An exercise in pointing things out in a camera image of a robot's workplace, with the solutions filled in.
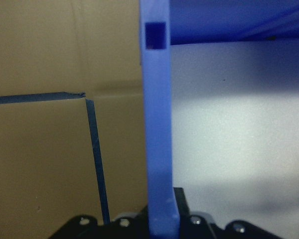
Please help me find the blue bin with capacitors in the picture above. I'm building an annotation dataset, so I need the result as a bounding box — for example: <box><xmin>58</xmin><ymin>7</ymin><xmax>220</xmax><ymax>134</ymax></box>
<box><xmin>139</xmin><ymin>0</ymin><xmax>299</xmax><ymax>239</ymax></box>

